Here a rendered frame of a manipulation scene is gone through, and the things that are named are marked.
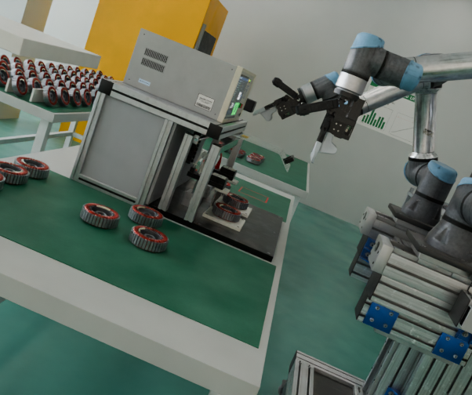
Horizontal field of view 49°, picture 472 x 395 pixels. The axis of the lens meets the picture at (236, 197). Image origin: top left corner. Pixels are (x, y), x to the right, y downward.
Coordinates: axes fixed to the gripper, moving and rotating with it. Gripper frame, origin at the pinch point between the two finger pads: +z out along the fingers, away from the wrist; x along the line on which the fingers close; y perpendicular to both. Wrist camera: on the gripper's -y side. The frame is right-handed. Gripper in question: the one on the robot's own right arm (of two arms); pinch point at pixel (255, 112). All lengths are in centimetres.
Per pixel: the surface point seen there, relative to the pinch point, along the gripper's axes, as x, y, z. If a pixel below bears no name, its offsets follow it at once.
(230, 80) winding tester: -26.7, -13.3, 0.8
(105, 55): 333, -124, 148
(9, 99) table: 56, -62, 122
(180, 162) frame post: -39.1, 5.1, 26.6
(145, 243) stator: -76, 21, 36
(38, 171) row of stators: -55, -12, 66
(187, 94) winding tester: -26.4, -15.5, 16.9
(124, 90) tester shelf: -40, -24, 33
